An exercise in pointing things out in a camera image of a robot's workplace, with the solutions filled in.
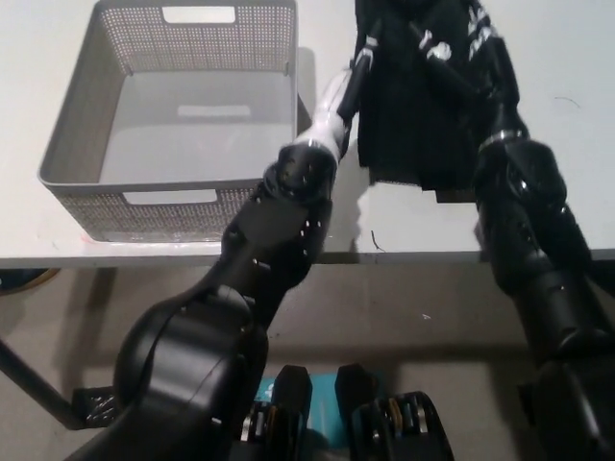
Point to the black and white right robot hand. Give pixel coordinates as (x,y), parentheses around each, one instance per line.
(504,96)

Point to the grey perforated plastic basket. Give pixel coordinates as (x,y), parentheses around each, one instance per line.
(144,216)

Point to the dark object with yellow rim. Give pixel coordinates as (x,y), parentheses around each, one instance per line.
(19,281)

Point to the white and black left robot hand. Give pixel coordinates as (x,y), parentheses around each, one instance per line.
(348,96)

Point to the dark green fabric lunch bag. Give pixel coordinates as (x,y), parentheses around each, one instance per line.
(408,120)

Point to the black and teal robot body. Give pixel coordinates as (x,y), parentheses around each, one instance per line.
(384,427)

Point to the dark metal table leg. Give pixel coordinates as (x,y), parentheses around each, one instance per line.
(38,384)

